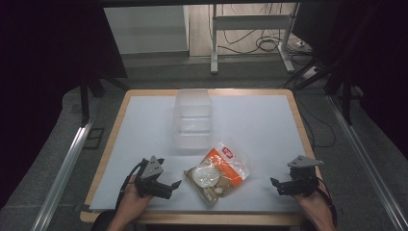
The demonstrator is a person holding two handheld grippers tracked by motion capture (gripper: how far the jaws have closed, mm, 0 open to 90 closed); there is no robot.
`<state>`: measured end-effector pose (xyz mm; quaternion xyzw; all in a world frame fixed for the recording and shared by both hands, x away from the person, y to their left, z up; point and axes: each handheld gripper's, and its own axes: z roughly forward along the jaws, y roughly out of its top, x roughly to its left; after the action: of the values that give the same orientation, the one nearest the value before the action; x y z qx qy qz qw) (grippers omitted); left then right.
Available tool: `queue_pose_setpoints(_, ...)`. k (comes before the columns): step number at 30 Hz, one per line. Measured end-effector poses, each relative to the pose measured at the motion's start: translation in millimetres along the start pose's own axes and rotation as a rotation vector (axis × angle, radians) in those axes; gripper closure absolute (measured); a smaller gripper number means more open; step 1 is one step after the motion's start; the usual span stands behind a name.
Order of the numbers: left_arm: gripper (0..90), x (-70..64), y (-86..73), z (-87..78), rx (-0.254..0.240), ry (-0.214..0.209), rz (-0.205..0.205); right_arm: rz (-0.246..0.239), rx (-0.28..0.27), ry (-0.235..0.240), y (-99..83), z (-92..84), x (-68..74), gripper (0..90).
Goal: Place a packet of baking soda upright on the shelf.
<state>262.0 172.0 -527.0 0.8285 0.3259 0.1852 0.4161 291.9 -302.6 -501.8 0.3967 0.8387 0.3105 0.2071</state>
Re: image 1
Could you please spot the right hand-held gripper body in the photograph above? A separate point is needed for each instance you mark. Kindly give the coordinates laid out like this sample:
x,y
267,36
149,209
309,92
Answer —
x,y
301,179

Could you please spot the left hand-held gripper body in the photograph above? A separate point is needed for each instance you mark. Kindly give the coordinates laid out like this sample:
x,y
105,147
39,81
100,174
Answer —
x,y
150,171

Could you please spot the person's right hand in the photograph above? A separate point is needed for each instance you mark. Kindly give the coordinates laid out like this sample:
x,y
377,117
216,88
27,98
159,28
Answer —
x,y
312,205

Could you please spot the person's left hand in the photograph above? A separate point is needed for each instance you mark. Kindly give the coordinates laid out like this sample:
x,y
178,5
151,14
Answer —
x,y
132,202

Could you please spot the orange and clear food bag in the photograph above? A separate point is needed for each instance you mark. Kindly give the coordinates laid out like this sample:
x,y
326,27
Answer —
x,y
218,171

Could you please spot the clear plastic storage container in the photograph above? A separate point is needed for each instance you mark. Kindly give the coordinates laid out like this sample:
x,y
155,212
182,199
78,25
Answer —
x,y
192,122

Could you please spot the white table sheet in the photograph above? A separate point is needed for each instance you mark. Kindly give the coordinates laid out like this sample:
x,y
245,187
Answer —
x,y
256,128

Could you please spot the person's dark clothing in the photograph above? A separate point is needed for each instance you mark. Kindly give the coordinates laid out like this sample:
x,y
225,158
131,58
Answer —
x,y
101,223

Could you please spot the black metal stand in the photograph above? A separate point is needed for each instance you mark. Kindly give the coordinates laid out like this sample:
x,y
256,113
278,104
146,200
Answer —
x,y
85,99
346,102

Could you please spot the white power strip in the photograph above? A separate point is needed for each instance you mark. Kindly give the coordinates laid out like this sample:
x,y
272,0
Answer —
x,y
310,72

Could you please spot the white cabinet panel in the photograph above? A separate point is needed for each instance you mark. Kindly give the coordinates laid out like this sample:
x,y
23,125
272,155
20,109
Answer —
x,y
146,30

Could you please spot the dark curtain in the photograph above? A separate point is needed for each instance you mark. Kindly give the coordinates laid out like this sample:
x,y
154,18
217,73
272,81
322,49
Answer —
x,y
45,64
378,57

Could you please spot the black square floor frame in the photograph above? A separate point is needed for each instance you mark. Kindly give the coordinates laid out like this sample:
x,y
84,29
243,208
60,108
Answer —
x,y
93,138

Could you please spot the aluminium floor rail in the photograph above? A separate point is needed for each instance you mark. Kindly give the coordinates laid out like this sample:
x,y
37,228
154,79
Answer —
x,y
369,166
62,179

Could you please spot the white metal desk frame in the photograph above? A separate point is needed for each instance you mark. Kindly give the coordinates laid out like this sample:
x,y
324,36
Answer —
x,y
253,22

